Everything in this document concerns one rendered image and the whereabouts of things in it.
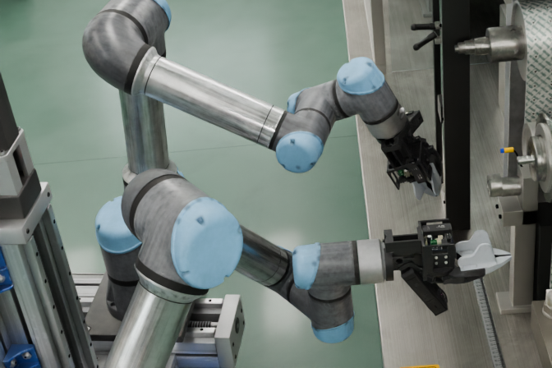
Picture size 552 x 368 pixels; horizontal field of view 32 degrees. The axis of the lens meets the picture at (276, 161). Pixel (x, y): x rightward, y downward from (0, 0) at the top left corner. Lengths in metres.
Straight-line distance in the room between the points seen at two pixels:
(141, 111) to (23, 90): 2.97
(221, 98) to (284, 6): 3.56
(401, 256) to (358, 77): 0.33
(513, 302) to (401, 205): 0.40
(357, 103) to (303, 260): 0.33
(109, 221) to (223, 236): 0.62
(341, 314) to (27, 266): 0.54
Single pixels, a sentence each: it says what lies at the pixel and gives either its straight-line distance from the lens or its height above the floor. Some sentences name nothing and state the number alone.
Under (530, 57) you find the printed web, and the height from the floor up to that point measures 1.34.
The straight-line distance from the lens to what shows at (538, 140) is 1.64.
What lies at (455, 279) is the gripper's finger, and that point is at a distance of 1.65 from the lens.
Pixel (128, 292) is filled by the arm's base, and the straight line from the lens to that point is 2.04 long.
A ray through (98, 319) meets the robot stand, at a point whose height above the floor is 0.82.
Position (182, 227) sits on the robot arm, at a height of 1.37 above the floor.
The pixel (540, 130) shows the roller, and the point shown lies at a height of 1.30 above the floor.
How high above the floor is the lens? 2.17
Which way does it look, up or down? 33 degrees down
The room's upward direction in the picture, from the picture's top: 8 degrees counter-clockwise
